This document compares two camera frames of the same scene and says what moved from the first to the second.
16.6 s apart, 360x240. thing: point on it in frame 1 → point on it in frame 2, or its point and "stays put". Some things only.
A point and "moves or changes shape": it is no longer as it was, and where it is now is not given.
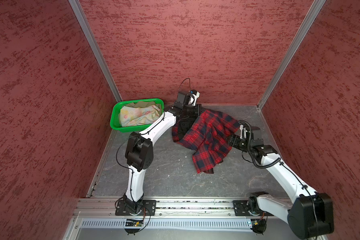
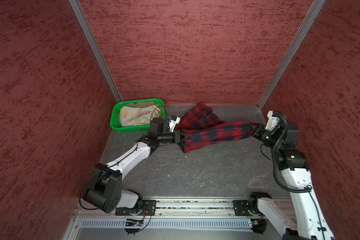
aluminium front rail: [177, 209] stays put
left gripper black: [197, 112] → [176, 137]
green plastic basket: [115, 124] stays put
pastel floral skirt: [139, 115] stays put
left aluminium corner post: [77, 7] stays put
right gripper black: [235, 142] → [255, 132]
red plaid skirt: [207, 135] moves or changes shape
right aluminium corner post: [292, 50] stays put
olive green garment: [143, 104] stays put
